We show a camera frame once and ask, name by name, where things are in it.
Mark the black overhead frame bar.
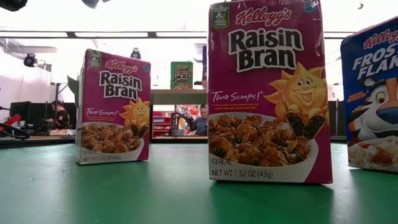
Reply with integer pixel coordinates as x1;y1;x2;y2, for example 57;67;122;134
0;30;355;40

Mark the red storage shelf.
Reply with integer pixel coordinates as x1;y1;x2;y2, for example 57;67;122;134
152;111;172;138

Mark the snake plant in white pot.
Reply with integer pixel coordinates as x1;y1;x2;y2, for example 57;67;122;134
67;75;80;108

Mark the black room divider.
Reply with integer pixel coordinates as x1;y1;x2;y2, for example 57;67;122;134
9;101;78;138
328;99;346;138

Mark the Apple Jacks cereal box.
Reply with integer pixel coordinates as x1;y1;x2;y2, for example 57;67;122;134
170;60;194;90

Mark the green table mat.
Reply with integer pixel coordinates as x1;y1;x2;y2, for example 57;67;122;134
0;142;398;224

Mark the Raisin Bran cereal box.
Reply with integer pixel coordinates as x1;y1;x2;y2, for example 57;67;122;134
75;48;152;166
207;0;334;185

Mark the person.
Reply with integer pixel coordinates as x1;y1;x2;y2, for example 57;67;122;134
187;105;208;136
45;100;70;130

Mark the wooden shelf with black frame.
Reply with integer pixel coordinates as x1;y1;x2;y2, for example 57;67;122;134
149;88;208;144

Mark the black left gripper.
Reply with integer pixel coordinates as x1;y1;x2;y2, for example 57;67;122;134
81;0;104;9

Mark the red tool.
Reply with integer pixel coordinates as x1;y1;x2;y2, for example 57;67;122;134
3;113;22;127

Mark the black cable loop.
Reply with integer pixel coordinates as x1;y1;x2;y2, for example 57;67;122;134
0;123;30;141

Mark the colourful wall poster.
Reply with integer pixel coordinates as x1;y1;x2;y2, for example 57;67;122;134
175;105;200;125

